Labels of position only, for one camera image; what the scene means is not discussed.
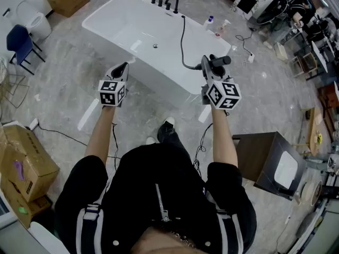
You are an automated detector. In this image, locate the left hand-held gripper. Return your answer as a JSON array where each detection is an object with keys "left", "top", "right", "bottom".
[{"left": 97, "top": 61, "right": 130, "bottom": 108}]

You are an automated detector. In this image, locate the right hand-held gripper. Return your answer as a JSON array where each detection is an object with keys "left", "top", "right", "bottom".
[{"left": 200, "top": 55, "right": 242, "bottom": 111}]

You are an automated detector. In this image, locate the black shower hose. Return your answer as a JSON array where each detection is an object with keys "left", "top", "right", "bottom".
[{"left": 180, "top": 16, "right": 203, "bottom": 70}]

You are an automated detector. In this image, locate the person's left forearm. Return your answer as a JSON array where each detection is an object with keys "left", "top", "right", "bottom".
[{"left": 84, "top": 105, "right": 118, "bottom": 167}]

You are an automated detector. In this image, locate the person's right forearm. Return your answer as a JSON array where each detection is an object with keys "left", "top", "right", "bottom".
[{"left": 210, "top": 108, "right": 239, "bottom": 168}]

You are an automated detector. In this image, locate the white bathtub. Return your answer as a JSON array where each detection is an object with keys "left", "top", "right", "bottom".
[{"left": 81, "top": 0, "right": 232, "bottom": 95}]

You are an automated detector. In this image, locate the clear spray bottle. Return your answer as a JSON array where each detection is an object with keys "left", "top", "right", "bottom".
[{"left": 215, "top": 19, "right": 231, "bottom": 39}]

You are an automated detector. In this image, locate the white bottle blue cap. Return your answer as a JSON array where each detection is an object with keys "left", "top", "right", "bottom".
[{"left": 203, "top": 15, "right": 215, "bottom": 31}]

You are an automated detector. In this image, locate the cream square box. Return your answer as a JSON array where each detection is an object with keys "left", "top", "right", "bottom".
[{"left": 273, "top": 42, "right": 289, "bottom": 61}]

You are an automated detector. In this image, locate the person's black trouser leg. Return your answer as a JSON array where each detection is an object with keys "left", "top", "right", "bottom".
[{"left": 157, "top": 121, "right": 186, "bottom": 153}]

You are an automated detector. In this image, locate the black curved faucet spout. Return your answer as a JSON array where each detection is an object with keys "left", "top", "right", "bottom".
[{"left": 164, "top": 0, "right": 180, "bottom": 14}]

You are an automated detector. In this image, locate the wooden chair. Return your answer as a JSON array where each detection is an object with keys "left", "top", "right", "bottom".
[{"left": 290, "top": 51, "right": 319, "bottom": 79}]

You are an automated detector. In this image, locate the white toilet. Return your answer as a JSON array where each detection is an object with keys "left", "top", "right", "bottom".
[{"left": 16, "top": 0, "right": 52, "bottom": 41}]

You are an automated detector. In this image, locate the dark cabinet with white basin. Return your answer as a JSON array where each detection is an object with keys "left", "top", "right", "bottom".
[{"left": 232, "top": 131, "right": 307, "bottom": 201}]

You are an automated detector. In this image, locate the blue chair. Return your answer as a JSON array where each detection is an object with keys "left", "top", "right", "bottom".
[{"left": 6, "top": 24, "right": 46, "bottom": 76}]

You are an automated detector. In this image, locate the light wooden table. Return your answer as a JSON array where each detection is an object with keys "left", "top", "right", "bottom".
[{"left": 307, "top": 106, "right": 328, "bottom": 157}]

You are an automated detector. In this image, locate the person's black jacket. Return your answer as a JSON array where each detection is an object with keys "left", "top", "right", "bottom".
[{"left": 53, "top": 142, "right": 257, "bottom": 254}]

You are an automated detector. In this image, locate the large taped cardboard box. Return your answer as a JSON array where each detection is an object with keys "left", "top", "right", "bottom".
[{"left": 0, "top": 124, "right": 60, "bottom": 203}]

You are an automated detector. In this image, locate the low cardboard box green sticker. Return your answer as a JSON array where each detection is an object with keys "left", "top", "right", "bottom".
[{"left": 0, "top": 178, "right": 52, "bottom": 229}]

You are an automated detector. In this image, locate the black floor cable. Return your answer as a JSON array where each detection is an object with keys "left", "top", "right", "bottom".
[{"left": 235, "top": 28, "right": 257, "bottom": 56}]

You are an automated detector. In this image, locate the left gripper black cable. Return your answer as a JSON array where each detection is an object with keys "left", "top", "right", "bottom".
[{"left": 111, "top": 122, "right": 119, "bottom": 172}]

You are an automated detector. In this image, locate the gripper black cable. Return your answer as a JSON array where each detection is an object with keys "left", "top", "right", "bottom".
[
  {"left": 111, "top": 122, "right": 119, "bottom": 172},
  {"left": 193, "top": 122, "right": 213, "bottom": 181}
]

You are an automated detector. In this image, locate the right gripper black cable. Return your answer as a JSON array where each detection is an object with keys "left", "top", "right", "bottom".
[{"left": 193, "top": 122, "right": 213, "bottom": 181}]

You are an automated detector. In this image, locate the thin wire frame chair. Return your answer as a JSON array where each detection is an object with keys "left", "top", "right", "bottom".
[{"left": 0, "top": 57, "right": 30, "bottom": 109}]

